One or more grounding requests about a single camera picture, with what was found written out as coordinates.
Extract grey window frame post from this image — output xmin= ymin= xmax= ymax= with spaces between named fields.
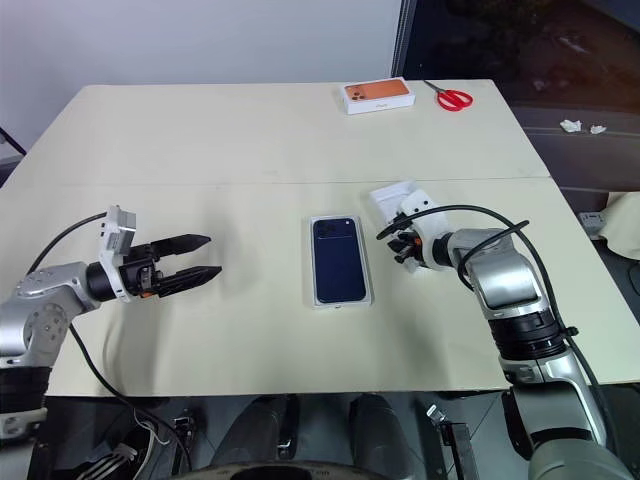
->
xmin=392 ymin=0 xmax=419 ymax=81

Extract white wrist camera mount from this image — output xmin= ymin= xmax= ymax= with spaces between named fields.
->
xmin=96 ymin=204 xmax=139 ymax=304
xmin=399 ymin=191 xmax=451 ymax=274

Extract white iPhone box lid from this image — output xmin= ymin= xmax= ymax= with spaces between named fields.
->
xmin=368 ymin=178 xmax=432 ymax=226

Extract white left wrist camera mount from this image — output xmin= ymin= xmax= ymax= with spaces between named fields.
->
xmin=96 ymin=204 xmax=139 ymax=304

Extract dark blue smartphone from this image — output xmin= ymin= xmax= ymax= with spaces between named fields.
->
xmin=312 ymin=218 xmax=367 ymax=304
xmin=306 ymin=213 xmax=376 ymax=310

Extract white power strip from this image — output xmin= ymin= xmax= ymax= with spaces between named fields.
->
xmin=579 ymin=212 xmax=605 ymax=237

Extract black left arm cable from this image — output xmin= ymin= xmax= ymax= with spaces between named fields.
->
xmin=27 ymin=212 xmax=171 ymax=401

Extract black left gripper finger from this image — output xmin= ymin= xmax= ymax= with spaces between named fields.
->
xmin=158 ymin=265 xmax=223 ymax=295
xmin=148 ymin=232 xmax=212 ymax=259

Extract dark rounded shape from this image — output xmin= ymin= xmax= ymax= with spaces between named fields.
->
xmin=348 ymin=393 xmax=407 ymax=469

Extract black stand leg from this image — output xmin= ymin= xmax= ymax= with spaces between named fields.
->
xmin=0 ymin=124 xmax=29 ymax=161

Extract black bar with silver clamp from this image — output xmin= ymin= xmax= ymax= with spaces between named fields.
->
xmin=424 ymin=404 xmax=484 ymax=480

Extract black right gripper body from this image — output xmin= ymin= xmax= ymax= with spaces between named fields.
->
xmin=388 ymin=213 xmax=426 ymax=267

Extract beige cloth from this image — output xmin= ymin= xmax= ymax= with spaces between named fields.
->
xmin=602 ymin=189 xmax=640 ymax=261

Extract red handled scissors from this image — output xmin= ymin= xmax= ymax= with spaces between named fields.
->
xmin=423 ymin=78 xmax=475 ymax=111

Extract silver pronged metal part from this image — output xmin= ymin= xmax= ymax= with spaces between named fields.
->
xmin=74 ymin=442 xmax=140 ymax=480

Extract white box with orange phone print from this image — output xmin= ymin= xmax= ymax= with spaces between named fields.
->
xmin=341 ymin=78 xmax=417 ymax=116

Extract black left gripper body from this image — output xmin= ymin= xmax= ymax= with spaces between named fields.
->
xmin=118 ymin=242 xmax=165 ymax=301

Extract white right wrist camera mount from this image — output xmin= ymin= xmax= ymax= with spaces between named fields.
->
xmin=399 ymin=191 xmax=451 ymax=274

